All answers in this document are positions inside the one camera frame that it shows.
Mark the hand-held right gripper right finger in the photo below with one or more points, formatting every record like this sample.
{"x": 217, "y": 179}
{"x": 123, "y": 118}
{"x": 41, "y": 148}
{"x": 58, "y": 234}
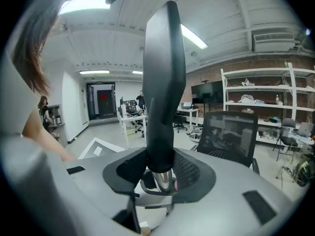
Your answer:
{"x": 221, "y": 200}

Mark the black green helmet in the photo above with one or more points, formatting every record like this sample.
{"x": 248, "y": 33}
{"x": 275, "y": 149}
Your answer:
{"x": 304, "y": 172}

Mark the person's light shirt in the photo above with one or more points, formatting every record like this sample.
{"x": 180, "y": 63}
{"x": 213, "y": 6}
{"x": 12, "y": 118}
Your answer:
{"x": 12, "y": 112}

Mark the sticker-covered black monitor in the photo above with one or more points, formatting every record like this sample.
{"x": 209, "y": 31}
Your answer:
{"x": 130, "y": 104}

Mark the ceiling tube light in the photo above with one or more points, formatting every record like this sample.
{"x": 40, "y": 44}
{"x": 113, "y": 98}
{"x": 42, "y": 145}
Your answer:
{"x": 137, "y": 72}
{"x": 194, "y": 36}
{"x": 94, "y": 72}
{"x": 83, "y": 6}

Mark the person's beige shoe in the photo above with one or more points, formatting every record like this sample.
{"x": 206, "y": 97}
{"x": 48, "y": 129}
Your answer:
{"x": 145, "y": 230}

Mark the long white desk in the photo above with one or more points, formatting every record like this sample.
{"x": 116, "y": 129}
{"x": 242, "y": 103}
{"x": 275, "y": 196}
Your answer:
{"x": 188, "y": 112}

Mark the black folding chair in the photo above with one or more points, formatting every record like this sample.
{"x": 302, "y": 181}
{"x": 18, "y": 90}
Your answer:
{"x": 286, "y": 131}

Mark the silver laptop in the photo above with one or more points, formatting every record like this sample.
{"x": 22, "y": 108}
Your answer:
{"x": 305, "y": 129}

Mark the black television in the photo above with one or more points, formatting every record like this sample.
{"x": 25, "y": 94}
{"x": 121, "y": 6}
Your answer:
{"x": 208, "y": 92}

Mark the white shelving unit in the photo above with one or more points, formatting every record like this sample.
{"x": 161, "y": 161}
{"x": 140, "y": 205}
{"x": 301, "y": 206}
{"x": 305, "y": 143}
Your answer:
{"x": 270, "y": 90}

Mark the small gray shelf cabinet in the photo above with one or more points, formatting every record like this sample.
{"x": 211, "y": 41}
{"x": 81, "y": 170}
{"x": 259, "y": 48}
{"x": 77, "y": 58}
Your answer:
{"x": 56, "y": 122}

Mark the ceiling air conditioner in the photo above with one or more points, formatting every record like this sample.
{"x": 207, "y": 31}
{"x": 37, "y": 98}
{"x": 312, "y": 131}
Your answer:
{"x": 273, "y": 42}

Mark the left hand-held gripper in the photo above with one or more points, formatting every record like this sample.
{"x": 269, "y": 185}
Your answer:
{"x": 98, "y": 150}

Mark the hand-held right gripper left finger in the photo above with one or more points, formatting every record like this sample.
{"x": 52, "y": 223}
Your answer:
{"x": 98, "y": 185}

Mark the gray printer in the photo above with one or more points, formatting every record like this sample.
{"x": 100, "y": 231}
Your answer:
{"x": 187, "y": 104}

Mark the black vacuum tube nozzle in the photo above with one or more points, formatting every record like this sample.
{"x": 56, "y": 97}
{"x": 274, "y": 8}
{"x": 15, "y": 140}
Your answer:
{"x": 165, "y": 82}

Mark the black mesh office chair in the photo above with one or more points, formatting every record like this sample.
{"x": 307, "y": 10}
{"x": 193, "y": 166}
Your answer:
{"x": 229, "y": 136}

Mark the person's left forearm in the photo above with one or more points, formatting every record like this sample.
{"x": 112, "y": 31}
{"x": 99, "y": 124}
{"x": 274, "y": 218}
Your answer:
{"x": 46, "y": 136}

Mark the dark double door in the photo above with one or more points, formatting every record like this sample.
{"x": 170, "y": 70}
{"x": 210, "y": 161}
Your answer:
{"x": 102, "y": 99}

